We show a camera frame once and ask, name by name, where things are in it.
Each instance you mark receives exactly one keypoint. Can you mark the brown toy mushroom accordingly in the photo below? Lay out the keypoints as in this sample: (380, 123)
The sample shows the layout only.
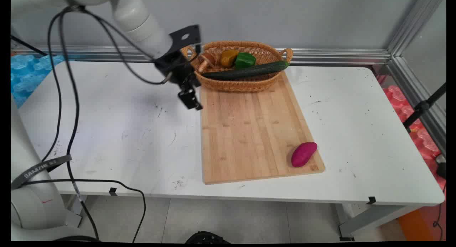
(207, 59)

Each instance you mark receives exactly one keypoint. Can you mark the grey metal table leg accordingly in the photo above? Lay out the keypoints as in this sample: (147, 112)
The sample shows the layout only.
(370, 218)

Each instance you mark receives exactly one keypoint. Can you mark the long dark green cucumber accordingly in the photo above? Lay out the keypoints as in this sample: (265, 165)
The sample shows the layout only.
(245, 71)

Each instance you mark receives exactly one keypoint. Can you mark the bamboo cutting board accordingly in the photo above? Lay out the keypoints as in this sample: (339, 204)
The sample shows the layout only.
(249, 133)

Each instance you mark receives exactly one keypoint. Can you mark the woven wicker basket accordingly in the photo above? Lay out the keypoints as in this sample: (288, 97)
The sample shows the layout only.
(235, 85)

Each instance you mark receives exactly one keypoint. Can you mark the red foam mat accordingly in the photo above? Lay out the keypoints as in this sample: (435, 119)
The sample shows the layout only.
(424, 140)

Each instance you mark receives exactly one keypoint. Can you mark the black tripod leg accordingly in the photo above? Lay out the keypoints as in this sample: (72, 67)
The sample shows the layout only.
(422, 106)

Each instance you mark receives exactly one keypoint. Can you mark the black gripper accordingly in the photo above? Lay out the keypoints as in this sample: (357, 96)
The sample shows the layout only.
(176, 67)

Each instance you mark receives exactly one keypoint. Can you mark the purple sweet potato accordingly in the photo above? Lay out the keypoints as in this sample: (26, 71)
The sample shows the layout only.
(302, 154)

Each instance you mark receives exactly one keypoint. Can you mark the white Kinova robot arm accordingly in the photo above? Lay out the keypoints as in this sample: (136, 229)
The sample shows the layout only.
(135, 19)

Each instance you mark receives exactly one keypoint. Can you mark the horizontal aluminium frame rail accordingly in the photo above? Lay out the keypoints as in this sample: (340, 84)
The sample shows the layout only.
(320, 56)

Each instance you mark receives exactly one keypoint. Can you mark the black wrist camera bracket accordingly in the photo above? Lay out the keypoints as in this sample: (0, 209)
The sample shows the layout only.
(192, 35)

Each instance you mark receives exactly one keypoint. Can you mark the slanted aluminium frame rail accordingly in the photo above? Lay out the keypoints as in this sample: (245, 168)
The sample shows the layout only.
(413, 83)

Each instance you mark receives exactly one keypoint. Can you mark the small black box device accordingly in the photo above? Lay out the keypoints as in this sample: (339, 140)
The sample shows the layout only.
(441, 167)

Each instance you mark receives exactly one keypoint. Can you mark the blue foam mat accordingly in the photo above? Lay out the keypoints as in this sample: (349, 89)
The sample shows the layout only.
(26, 74)

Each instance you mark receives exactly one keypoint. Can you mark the black round floor object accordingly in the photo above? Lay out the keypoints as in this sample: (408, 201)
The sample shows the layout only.
(206, 237)

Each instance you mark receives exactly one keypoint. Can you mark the yellow bell pepper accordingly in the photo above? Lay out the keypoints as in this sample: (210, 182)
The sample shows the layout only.
(228, 57)

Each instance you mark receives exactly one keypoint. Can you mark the black table edge clip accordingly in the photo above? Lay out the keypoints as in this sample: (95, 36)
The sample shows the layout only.
(112, 191)
(371, 200)

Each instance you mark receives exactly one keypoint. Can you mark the green bell pepper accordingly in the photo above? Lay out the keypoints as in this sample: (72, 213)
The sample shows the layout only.
(245, 60)

